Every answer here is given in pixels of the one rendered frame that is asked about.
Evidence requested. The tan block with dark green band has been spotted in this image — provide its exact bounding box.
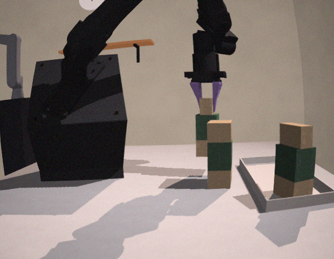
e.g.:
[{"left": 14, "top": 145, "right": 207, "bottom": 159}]
[
  {"left": 195, "top": 98, "right": 219, "bottom": 157},
  {"left": 207, "top": 120, "right": 233, "bottom": 189},
  {"left": 273, "top": 122, "right": 316, "bottom": 198}
]

